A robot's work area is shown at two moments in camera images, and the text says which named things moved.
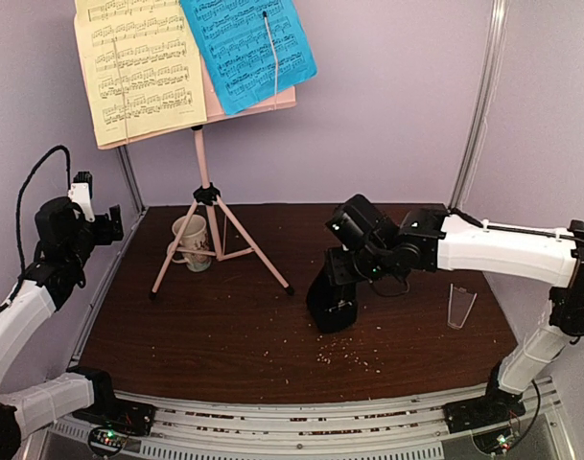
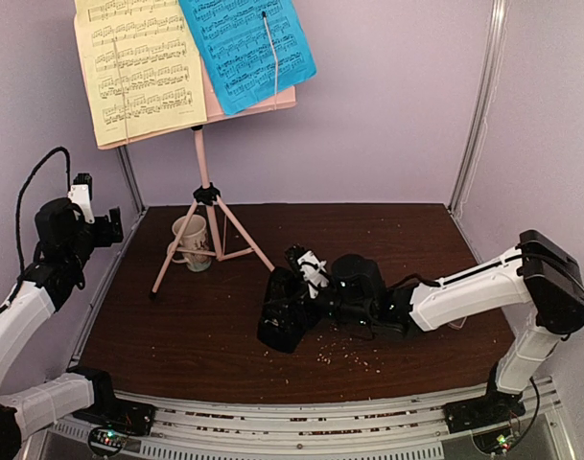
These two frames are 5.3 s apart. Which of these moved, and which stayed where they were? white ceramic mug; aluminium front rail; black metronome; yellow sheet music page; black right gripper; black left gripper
Moved: black right gripper; black metronome
Stayed: black left gripper; white ceramic mug; yellow sheet music page; aluminium front rail
